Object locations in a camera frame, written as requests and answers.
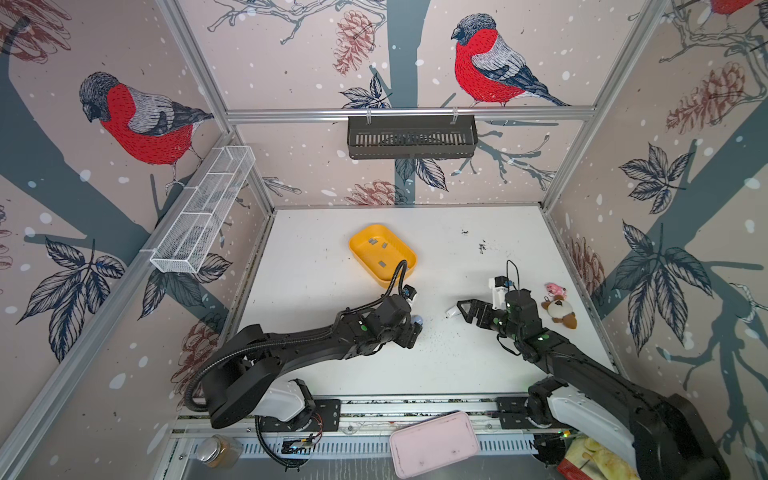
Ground white mini stapler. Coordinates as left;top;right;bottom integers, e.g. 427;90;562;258
445;306;460;319

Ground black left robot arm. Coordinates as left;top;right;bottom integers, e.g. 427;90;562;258
183;294;423;429

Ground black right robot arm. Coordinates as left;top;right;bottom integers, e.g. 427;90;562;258
456;289;730;479

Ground yellow plastic tray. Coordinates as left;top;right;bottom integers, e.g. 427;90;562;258
348;224;418;287

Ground pink plastic lid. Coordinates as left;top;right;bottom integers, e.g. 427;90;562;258
389;411;480;479

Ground red cassava chips bag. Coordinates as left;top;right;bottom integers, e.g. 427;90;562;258
557;436;639;480

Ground glass spice jar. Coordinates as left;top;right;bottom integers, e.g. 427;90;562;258
195;434;243;468

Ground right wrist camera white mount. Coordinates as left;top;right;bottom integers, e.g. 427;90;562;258
488;276;514;310

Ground brown plush toy keychain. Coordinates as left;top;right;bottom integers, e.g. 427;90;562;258
541;283;578;330

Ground black hanging wire basket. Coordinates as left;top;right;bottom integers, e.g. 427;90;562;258
347;115;478;160

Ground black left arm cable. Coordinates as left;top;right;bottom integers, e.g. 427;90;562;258
182;259;410;413

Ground white mesh wall shelf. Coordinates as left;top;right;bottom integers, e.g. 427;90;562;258
150;145;255;274

